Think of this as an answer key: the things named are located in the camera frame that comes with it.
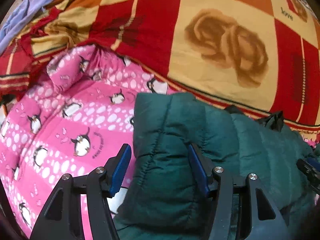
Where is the dark green puffer jacket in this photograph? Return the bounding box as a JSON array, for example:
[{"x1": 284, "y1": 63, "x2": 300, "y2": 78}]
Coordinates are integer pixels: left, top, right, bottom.
[{"x1": 114, "y1": 93, "x2": 315, "y2": 239}]

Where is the light blue garment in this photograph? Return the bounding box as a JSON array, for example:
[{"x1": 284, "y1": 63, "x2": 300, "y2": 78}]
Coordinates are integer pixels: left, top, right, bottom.
[{"x1": 1, "y1": 0, "x2": 53, "y2": 54}]

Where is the red orange rose blanket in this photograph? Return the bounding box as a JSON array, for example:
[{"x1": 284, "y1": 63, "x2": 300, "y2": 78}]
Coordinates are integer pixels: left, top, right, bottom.
[{"x1": 1, "y1": 0, "x2": 319, "y2": 140}]

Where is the pink penguin print quilt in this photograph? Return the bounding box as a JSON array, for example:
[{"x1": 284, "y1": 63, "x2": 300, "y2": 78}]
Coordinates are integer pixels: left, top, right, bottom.
[{"x1": 1, "y1": 45, "x2": 173, "y2": 235}]

